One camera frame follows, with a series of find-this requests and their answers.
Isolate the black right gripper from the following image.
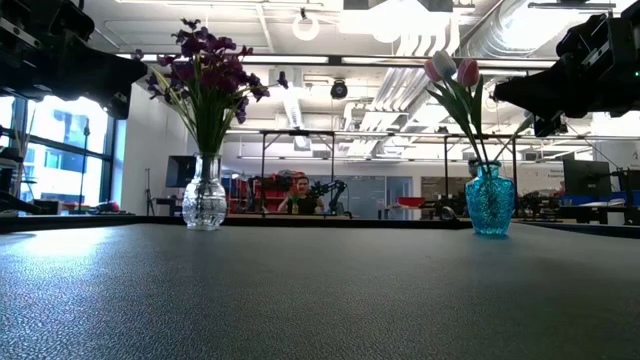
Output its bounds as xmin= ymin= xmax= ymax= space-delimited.
xmin=493 ymin=0 xmax=629 ymax=139

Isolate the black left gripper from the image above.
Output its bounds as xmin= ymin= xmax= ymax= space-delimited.
xmin=0 ymin=0 xmax=149 ymax=120

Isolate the purple artificial flower bunch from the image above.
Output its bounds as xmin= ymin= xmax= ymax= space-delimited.
xmin=209 ymin=69 xmax=290 ymax=156
xmin=197 ymin=43 xmax=271 ymax=156
xmin=132 ymin=47 xmax=211 ymax=156
xmin=171 ymin=17 xmax=236 ymax=156

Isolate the pink artificial tulip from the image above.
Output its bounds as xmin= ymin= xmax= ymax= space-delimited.
xmin=423 ymin=58 xmax=489 ymax=166
xmin=457 ymin=58 xmax=494 ymax=166

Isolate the blue glass vase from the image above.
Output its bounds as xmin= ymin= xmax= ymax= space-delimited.
xmin=464 ymin=160 xmax=516 ymax=237

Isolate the white artificial tulip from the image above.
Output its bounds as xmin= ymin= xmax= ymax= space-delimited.
xmin=430 ymin=49 xmax=489 ymax=166

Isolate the clear glass vase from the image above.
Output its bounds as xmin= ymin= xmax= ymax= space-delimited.
xmin=181 ymin=152 xmax=229 ymax=232

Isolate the black desk monitor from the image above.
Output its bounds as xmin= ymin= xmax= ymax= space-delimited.
xmin=562 ymin=158 xmax=612 ymax=199

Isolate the black tripod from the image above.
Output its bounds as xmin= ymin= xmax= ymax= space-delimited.
xmin=143 ymin=167 xmax=157 ymax=216

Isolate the red tool cabinet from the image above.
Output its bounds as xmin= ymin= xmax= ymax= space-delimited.
xmin=239 ymin=172 xmax=295 ymax=214

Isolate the black overhead crossbar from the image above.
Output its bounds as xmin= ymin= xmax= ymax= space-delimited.
xmin=117 ymin=53 xmax=559 ymax=69

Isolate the person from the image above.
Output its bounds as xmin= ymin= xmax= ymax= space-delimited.
xmin=277 ymin=175 xmax=326 ymax=216

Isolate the silver ceiling duct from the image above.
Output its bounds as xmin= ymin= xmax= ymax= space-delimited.
xmin=462 ymin=0 xmax=569 ymax=57

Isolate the black wall monitor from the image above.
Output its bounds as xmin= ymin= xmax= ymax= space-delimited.
xmin=165 ymin=155 xmax=197 ymax=189

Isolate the black metal rig frame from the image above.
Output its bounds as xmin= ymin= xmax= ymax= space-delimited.
xmin=257 ymin=128 xmax=521 ymax=217

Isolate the white ring light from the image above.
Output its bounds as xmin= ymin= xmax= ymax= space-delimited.
xmin=291 ymin=13 xmax=322 ymax=43

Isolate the black ceiling camera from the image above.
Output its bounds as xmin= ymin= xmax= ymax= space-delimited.
xmin=329 ymin=78 xmax=350 ymax=101

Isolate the black aluminium table frame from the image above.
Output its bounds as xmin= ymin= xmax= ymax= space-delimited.
xmin=0 ymin=212 xmax=640 ymax=239

